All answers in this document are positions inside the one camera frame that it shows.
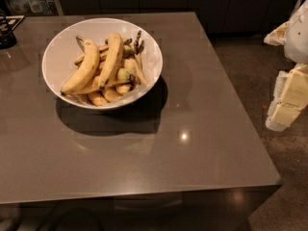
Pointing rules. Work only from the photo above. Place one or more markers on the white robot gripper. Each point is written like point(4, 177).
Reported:
point(297, 36)

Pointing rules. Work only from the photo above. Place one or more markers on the small bottom right banana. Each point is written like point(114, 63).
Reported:
point(122, 89)

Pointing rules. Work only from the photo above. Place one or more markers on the small banana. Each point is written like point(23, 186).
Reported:
point(97, 99)
point(111, 95)
point(122, 89)

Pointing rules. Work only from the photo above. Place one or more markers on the small bottom middle banana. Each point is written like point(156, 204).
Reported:
point(111, 95)

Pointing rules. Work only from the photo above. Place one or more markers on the small bottom left banana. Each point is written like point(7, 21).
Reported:
point(97, 99)

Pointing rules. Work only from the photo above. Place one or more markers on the large left yellow banana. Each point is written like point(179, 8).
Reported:
point(86, 69)

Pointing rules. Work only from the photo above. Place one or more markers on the long lower yellow banana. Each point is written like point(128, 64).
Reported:
point(123, 76)

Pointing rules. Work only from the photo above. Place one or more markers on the white bowl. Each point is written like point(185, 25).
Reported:
point(64, 49)

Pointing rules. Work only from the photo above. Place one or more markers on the dark background cabinet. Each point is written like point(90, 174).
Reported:
point(216, 16)

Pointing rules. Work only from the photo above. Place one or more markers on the bottles on background shelf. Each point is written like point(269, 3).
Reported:
point(30, 7)

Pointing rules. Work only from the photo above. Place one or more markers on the black object at left edge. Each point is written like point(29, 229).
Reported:
point(7, 25)

